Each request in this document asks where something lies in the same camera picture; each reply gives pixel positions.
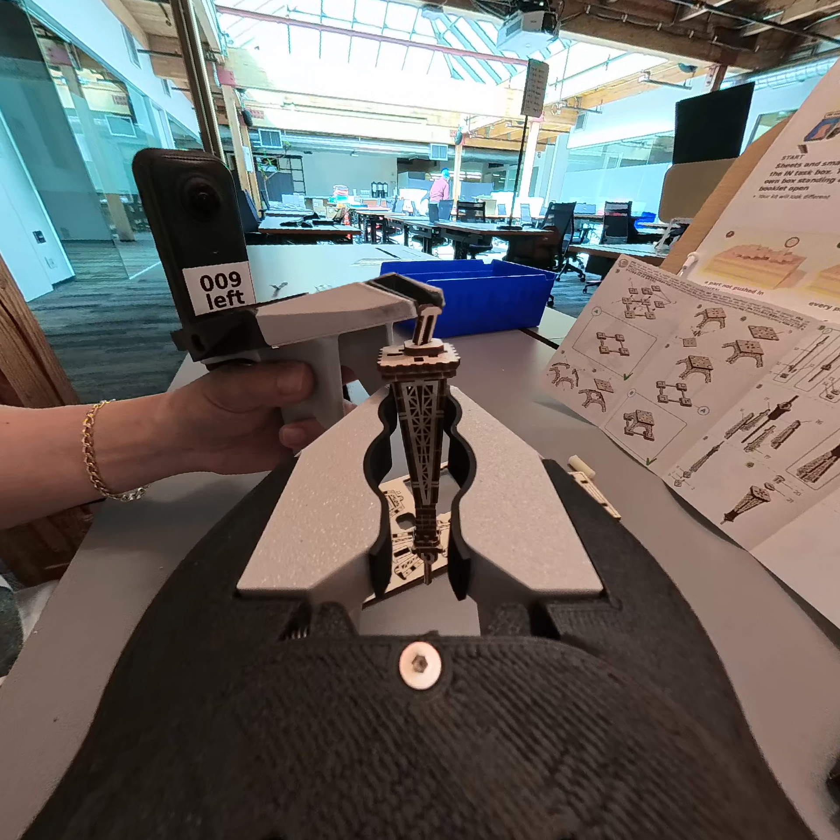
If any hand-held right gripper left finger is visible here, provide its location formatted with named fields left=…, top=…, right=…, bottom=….
left=236, top=387, right=398, bottom=601

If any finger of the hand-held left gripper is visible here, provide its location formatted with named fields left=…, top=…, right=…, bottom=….
left=366, top=273, right=445, bottom=309
left=255, top=282, right=421, bottom=349

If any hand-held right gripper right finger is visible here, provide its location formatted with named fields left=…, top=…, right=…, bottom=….
left=443, top=386, right=605, bottom=601

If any wooden tower spire model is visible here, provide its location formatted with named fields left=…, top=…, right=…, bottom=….
left=377, top=338, right=460, bottom=585

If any person's left forearm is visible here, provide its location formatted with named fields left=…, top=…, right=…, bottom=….
left=0, top=402, right=158, bottom=531

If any grey desk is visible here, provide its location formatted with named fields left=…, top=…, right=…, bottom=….
left=0, top=308, right=840, bottom=840

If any person's left hand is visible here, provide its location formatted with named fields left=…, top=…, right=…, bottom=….
left=147, top=360, right=358, bottom=475

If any grey wood-edged table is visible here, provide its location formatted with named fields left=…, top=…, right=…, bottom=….
left=246, top=243, right=434, bottom=296

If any wooden tower base model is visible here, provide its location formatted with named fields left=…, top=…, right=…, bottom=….
left=570, top=467, right=622, bottom=521

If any laser-cut wooden puzzle sheet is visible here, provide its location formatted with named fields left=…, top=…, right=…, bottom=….
left=381, top=462, right=460, bottom=595

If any blue plastic bin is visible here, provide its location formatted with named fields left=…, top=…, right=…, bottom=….
left=379, top=259, right=557, bottom=336

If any wooden pillar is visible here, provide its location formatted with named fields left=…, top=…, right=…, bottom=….
left=0, top=252, right=93, bottom=588

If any folded paper instruction sheet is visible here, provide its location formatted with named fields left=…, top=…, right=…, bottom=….
left=541, top=257, right=840, bottom=572

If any dotted board on pole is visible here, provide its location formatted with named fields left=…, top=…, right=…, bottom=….
left=508, top=59, right=551, bottom=227

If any ceiling projector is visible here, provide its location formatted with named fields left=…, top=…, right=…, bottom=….
left=497, top=10, right=559, bottom=53

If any brown cardboard box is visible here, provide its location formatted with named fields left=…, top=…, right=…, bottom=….
left=659, top=115, right=791, bottom=277

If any black monitor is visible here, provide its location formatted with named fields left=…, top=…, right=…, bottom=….
left=672, top=82, right=756, bottom=165

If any white instruction booklet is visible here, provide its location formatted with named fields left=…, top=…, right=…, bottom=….
left=682, top=62, right=840, bottom=322

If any gold chain bracelet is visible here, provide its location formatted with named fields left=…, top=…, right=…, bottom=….
left=80, top=399, right=152, bottom=503

